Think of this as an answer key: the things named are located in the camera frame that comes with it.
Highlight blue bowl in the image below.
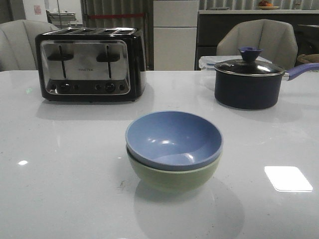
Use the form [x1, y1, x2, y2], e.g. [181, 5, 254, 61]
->
[125, 111, 223, 171]

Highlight green bowl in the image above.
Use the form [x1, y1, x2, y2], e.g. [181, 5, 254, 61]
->
[126, 146, 223, 193]

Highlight clear plastic food container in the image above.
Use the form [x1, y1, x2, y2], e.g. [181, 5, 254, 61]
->
[198, 55, 270, 71]

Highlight dark blue saucepan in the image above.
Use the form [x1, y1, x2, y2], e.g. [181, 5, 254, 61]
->
[214, 63, 319, 110]

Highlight white cabinet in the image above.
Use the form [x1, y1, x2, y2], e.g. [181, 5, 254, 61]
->
[153, 0, 199, 71]

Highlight black chrome four-slot toaster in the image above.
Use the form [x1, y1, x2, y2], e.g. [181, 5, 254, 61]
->
[35, 27, 147, 102]

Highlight glass pot lid blue knob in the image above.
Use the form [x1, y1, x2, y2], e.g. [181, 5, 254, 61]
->
[214, 46, 285, 76]

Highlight grey chair on right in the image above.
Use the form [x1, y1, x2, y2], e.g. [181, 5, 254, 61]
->
[216, 19, 298, 69]

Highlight grey chair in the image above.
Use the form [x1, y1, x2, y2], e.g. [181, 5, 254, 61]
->
[0, 19, 58, 71]
[216, 19, 298, 69]

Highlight fruit bowl on counter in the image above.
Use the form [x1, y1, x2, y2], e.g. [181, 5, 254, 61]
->
[257, 0, 279, 10]

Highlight grey chair on left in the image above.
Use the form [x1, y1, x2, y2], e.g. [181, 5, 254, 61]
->
[0, 19, 58, 71]

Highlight woven basket at right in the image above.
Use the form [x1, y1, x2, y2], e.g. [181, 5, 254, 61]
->
[296, 53, 319, 65]

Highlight dark counter unit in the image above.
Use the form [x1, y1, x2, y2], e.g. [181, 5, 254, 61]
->
[194, 9, 319, 70]

